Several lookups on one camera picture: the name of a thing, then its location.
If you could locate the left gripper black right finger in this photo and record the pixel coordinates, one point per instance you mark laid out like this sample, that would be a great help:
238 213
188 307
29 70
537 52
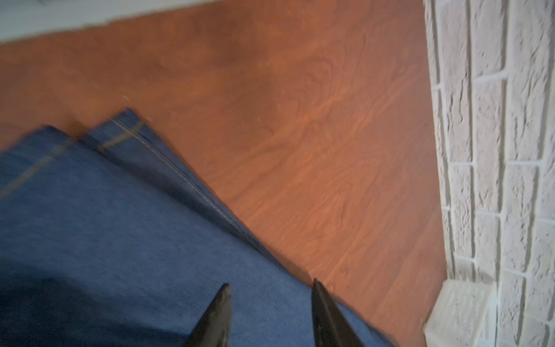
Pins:
331 321

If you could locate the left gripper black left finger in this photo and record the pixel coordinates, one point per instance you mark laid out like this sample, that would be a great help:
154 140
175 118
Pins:
213 328

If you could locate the blue denim trousers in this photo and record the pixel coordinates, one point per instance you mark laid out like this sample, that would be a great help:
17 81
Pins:
110 240

